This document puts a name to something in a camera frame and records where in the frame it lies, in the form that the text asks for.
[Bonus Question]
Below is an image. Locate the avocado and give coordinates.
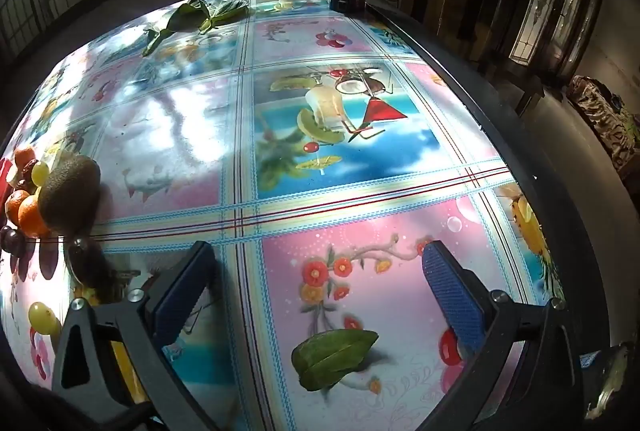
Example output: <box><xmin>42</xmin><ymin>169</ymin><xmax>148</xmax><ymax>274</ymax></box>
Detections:
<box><xmin>38</xmin><ymin>156</ymin><xmax>102</xmax><ymax>231</ymax></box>

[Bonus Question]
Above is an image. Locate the single green leaf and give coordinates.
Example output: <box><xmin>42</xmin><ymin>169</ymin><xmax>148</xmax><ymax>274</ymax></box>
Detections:
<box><xmin>292</xmin><ymin>330</ymin><xmax>380</xmax><ymax>392</ymax></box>

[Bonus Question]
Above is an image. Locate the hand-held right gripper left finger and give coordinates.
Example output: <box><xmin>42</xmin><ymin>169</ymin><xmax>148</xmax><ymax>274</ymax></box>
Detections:
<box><xmin>51</xmin><ymin>240</ymin><xmax>217</xmax><ymax>412</ymax></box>

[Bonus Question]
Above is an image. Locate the patterned armchair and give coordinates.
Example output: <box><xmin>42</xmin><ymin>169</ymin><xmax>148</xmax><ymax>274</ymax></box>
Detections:
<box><xmin>566</xmin><ymin>75</ymin><xmax>640</xmax><ymax>173</ymax></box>

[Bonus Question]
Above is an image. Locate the printed fruit tablecloth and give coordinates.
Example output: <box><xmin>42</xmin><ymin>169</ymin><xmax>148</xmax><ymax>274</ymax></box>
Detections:
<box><xmin>0</xmin><ymin>0</ymin><xmax>566</xmax><ymax>431</ymax></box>

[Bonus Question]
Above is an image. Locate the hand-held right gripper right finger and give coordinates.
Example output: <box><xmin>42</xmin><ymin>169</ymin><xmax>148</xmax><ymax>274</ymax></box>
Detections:
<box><xmin>421</xmin><ymin>240</ymin><xmax>583</xmax><ymax>431</ymax></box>

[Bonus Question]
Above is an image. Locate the green leafy branch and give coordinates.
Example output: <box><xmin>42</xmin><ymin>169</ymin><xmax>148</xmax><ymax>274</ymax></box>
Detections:
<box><xmin>142</xmin><ymin>0</ymin><xmax>249</xmax><ymax>57</ymax></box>

